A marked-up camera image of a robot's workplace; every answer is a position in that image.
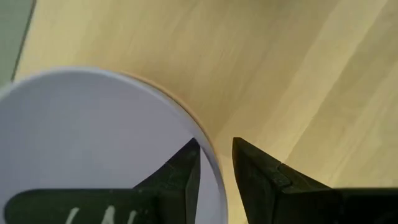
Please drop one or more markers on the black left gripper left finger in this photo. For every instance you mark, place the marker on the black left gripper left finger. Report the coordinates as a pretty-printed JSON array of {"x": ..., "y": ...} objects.
[{"x": 174, "y": 193}]

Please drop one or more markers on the pale grey bowl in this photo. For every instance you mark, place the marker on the pale grey bowl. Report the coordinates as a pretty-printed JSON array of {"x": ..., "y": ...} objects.
[{"x": 77, "y": 124}]

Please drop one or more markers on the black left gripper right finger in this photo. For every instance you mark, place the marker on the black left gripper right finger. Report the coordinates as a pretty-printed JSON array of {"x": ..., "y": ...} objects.
[{"x": 280, "y": 199}]

